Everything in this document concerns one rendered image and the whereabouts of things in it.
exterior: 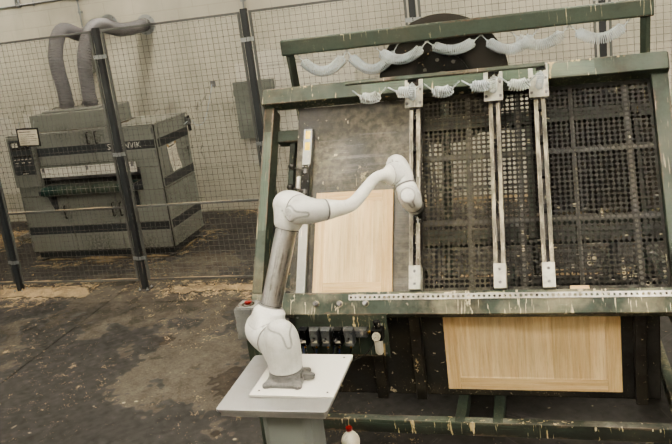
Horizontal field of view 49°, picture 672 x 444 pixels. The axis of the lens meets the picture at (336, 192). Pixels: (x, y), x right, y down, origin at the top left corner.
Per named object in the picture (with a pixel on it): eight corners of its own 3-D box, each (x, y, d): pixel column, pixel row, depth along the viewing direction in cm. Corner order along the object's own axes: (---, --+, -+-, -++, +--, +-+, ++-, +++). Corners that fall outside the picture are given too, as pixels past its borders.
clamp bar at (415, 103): (407, 291, 382) (398, 283, 360) (408, 84, 417) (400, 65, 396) (426, 291, 379) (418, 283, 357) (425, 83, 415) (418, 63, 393)
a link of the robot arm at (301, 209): (329, 197, 325) (315, 192, 337) (292, 201, 316) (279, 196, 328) (329, 226, 327) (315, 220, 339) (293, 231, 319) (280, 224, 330)
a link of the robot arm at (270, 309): (254, 356, 333) (236, 340, 352) (285, 357, 342) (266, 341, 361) (287, 191, 328) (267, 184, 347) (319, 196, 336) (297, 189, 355)
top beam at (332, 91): (267, 111, 438) (260, 105, 429) (268, 96, 441) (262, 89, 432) (667, 76, 378) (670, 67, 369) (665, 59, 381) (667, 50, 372)
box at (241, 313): (238, 341, 380) (233, 308, 376) (246, 331, 391) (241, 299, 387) (259, 341, 377) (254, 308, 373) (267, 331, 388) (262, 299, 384)
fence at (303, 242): (298, 294, 398) (295, 293, 395) (306, 132, 427) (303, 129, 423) (306, 294, 397) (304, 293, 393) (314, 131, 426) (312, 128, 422)
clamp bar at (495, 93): (491, 290, 370) (486, 281, 348) (484, 77, 406) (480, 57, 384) (511, 290, 367) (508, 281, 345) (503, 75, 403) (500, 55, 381)
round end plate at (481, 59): (385, 149, 468) (371, 21, 449) (386, 147, 474) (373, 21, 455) (513, 140, 446) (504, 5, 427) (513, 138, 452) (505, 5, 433)
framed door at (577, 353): (449, 386, 408) (449, 388, 406) (440, 294, 395) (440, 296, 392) (622, 390, 383) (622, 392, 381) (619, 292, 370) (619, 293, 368)
